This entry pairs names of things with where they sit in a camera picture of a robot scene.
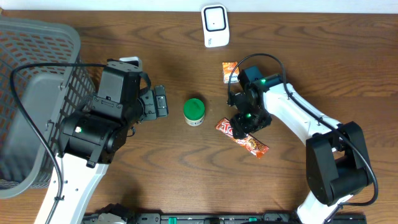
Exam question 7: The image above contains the red brown chocolate bar wrapper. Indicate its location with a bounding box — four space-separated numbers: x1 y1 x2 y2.
215 118 269 159

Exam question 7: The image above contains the green lid jar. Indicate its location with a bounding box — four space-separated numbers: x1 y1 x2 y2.
183 98 205 126

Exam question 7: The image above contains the small orange carton box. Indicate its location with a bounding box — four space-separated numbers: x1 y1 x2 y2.
222 62 239 84

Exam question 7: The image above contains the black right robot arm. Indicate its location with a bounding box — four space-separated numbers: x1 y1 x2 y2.
229 66 374 223

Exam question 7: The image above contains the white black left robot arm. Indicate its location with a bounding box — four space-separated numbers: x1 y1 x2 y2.
35 57 169 223

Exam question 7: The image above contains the white black barcode scanner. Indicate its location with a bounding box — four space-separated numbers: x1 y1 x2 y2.
201 4 230 48

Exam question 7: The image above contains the dark grey plastic basket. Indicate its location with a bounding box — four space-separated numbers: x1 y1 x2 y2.
1 16 95 199

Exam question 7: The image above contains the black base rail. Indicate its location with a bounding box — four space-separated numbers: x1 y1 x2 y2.
82 203 368 224

